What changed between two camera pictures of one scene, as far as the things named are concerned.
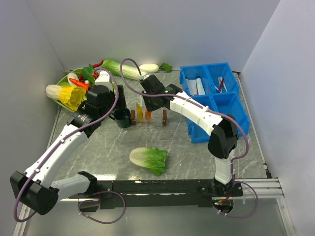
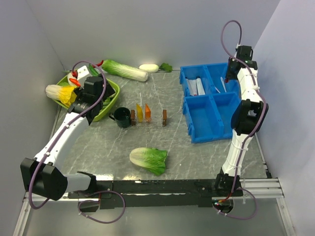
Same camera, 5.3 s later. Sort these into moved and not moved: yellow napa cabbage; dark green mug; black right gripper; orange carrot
Moved: black right gripper
Not moved: orange carrot; yellow napa cabbage; dark green mug
